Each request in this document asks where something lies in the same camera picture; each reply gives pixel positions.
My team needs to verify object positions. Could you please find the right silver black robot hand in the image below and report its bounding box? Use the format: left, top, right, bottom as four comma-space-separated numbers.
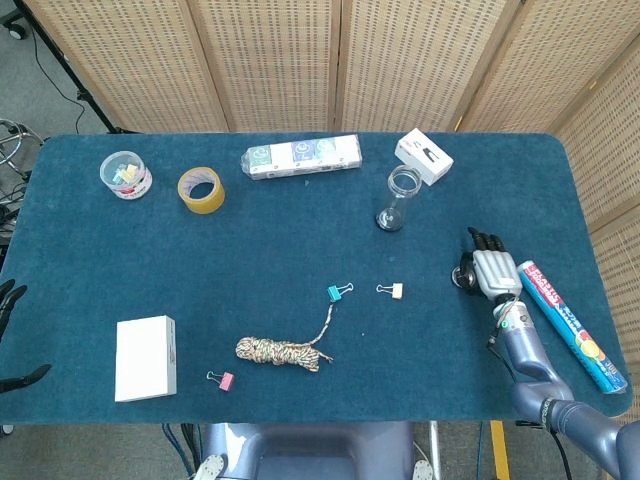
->
457, 226, 524, 304

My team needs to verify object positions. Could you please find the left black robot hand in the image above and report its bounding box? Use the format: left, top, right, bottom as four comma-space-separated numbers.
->
0, 278, 53, 396

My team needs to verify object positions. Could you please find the clear glass jar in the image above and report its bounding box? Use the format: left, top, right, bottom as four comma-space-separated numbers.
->
375, 164, 424, 232

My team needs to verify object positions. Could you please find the blue red wrap box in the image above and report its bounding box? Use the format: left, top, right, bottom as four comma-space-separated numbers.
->
516, 259, 630, 398

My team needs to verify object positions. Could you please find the small white printed box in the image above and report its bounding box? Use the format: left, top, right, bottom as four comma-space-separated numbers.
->
394, 128, 455, 188

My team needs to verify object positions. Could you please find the large white cardboard box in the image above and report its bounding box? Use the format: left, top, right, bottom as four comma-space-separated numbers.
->
114, 314, 178, 404

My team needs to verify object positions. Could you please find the clear plastic clip jar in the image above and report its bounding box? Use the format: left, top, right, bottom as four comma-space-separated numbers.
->
98, 151, 153, 201

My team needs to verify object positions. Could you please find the teal binder clip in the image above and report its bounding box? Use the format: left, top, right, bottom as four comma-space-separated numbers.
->
326, 282, 356, 303

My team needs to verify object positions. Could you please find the yellow packing tape roll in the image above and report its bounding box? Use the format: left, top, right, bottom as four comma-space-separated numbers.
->
177, 166, 226, 216

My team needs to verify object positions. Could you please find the black stand pole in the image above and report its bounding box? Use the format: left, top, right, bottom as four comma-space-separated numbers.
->
0, 0, 137, 135

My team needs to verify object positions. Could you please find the blue table cloth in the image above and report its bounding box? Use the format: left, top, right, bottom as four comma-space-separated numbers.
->
0, 131, 634, 427

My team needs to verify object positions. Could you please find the wrapped tissue pack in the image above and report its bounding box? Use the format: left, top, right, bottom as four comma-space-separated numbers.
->
241, 133, 364, 182

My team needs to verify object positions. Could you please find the pink binder clip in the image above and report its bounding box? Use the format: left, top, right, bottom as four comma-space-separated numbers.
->
206, 370, 236, 392

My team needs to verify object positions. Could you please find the blue-grey robot torso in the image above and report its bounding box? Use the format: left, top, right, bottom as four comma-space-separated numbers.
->
192, 421, 441, 480

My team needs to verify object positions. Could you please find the woven folding screen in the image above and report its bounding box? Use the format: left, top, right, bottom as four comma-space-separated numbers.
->
22, 0, 640, 480

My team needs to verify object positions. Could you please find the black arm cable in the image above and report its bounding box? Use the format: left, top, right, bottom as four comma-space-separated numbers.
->
484, 333, 575, 480

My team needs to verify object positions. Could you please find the chrome stool frame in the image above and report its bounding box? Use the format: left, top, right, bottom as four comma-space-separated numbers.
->
0, 118, 45, 177

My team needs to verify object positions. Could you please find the coiled braided beige rope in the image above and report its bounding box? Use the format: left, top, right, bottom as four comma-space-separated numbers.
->
234, 301, 335, 376

